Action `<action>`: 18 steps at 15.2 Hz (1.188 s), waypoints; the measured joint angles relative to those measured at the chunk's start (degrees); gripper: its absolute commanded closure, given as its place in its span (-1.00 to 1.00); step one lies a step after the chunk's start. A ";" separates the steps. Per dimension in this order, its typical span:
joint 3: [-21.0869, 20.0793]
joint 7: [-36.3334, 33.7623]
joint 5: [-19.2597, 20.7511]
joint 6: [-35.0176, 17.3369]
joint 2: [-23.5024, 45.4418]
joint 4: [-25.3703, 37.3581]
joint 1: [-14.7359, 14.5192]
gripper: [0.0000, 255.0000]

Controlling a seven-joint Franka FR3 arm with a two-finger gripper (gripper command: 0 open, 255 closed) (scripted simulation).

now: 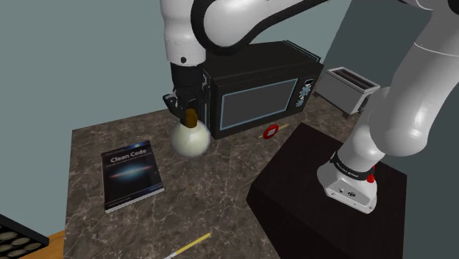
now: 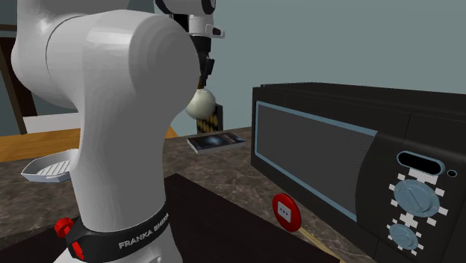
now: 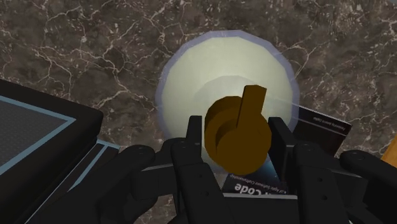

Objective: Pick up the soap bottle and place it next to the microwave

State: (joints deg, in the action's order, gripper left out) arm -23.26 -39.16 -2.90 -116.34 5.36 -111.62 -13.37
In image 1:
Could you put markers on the black tray with pale ovals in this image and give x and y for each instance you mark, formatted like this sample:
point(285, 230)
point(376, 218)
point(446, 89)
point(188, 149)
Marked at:
point(18, 238)

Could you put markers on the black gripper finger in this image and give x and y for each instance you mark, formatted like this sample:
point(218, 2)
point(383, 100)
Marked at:
point(175, 103)

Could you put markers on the dark book with galaxy cover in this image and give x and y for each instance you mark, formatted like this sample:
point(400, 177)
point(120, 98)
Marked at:
point(131, 175)

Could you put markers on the yellow pencil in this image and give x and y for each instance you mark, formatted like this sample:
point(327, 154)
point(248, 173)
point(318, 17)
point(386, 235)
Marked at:
point(190, 245)

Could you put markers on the dark robot stand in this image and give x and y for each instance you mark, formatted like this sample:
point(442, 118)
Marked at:
point(304, 201)

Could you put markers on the red round disc on stick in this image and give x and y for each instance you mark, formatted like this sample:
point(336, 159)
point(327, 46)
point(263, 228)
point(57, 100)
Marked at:
point(270, 132)

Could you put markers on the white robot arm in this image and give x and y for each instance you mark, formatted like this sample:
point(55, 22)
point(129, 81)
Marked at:
point(412, 118)

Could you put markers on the grey toaster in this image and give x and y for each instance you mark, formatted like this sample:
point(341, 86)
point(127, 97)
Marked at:
point(344, 91)

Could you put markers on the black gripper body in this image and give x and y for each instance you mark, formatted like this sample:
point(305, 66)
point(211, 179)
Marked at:
point(186, 79)

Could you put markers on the round white flask brown neck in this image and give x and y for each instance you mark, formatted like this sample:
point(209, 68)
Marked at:
point(190, 140)

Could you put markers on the black microwave oven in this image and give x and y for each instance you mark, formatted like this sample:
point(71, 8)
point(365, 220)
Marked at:
point(258, 100)

